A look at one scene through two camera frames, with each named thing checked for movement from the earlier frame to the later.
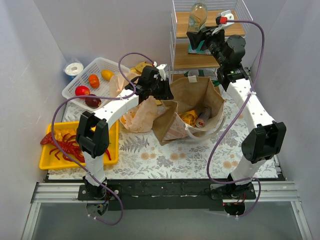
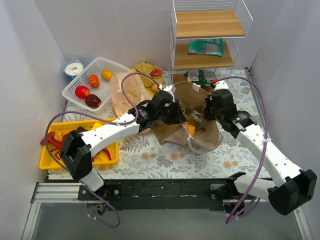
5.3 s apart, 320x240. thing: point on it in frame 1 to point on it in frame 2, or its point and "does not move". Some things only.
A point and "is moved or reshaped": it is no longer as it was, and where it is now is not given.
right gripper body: [200, 35] to [210, 113]
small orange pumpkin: [94, 80] does not move
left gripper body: [161, 90] to [176, 114]
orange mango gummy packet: [189, 117] to [190, 128]
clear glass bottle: [198, 16] to [196, 118]
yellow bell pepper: [59, 133] does not move
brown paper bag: [197, 110] is moved or reshaped
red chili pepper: [108, 154] does not move
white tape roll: [73, 69] does not move
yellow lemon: [106, 74] does not move
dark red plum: [94, 103] does not move
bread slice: [140, 67] does not move
